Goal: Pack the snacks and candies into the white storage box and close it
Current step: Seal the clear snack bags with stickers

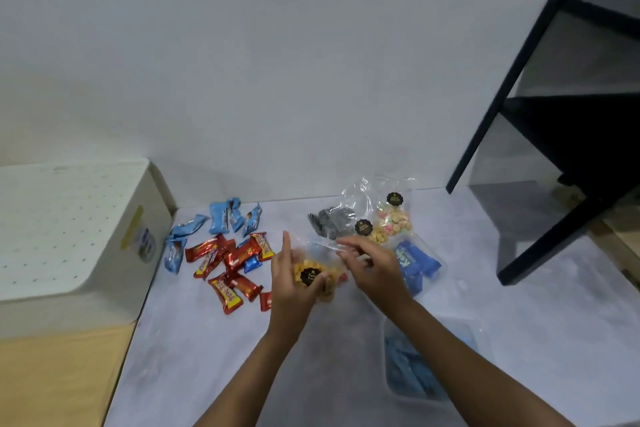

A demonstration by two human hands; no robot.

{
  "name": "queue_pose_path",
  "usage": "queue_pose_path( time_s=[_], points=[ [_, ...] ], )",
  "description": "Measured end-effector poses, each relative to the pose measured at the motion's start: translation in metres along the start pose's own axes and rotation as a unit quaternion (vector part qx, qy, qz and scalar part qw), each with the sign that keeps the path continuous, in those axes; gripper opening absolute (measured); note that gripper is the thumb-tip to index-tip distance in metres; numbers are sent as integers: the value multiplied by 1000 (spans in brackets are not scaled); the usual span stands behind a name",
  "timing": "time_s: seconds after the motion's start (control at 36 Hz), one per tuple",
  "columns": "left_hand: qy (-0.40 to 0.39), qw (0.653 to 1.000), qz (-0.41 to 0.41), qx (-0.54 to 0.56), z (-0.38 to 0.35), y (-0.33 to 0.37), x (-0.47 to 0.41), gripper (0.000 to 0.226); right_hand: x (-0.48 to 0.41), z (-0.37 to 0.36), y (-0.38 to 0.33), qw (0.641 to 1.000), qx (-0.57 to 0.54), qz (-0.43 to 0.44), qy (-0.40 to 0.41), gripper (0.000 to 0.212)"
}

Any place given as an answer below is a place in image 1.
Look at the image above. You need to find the person's left hand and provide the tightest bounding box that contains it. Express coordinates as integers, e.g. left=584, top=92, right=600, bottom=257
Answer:
left=267, top=230, right=331, bottom=338

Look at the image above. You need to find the person's right hand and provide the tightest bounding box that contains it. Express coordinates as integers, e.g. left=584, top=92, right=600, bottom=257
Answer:
left=335, top=235, right=416, bottom=316

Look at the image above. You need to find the group of light blue packets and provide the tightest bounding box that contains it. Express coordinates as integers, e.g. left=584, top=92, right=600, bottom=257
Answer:
left=163, top=197, right=265, bottom=275

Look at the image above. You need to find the pile of red candy bars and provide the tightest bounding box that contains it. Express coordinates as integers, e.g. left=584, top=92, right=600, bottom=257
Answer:
left=183, top=231, right=276, bottom=316

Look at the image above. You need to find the person's left forearm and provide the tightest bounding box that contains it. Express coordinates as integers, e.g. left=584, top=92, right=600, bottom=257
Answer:
left=192, top=329, right=306, bottom=427

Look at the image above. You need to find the wooden folding table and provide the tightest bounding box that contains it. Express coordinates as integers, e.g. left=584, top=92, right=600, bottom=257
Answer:
left=0, top=181, right=640, bottom=427

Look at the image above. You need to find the bag of beige nuts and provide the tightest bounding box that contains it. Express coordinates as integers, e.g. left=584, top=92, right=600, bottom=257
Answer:
left=345, top=213, right=391, bottom=246

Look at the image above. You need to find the bag of orange crackers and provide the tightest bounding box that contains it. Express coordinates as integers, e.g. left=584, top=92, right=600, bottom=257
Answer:
left=292, top=236, right=351, bottom=304

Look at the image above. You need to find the grey marble-look board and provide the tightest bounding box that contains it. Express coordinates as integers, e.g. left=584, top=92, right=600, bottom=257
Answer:
left=102, top=186, right=640, bottom=427

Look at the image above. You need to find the black side table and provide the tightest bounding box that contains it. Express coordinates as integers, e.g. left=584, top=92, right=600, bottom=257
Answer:
left=445, top=0, right=640, bottom=288

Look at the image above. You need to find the bag of pastel candies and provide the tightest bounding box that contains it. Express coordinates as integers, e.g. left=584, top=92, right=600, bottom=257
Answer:
left=359, top=176, right=416, bottom=238

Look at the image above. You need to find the white perforated box lid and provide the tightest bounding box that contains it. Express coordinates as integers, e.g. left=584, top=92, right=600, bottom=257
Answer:
left=0, top=157, right=151, bottom=304

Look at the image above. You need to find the white storage box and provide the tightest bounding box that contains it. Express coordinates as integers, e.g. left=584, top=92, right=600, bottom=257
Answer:
left=0, top=163, right=175, bottom=341

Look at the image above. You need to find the person's right forearm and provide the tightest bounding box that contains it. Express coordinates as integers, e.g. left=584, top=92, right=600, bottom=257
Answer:
left=387, top=297, right=576, bottom=427

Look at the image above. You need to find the bag of black-white cookies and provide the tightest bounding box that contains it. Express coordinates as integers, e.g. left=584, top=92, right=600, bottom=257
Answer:
left=307, top=206, right=357, bottom=242

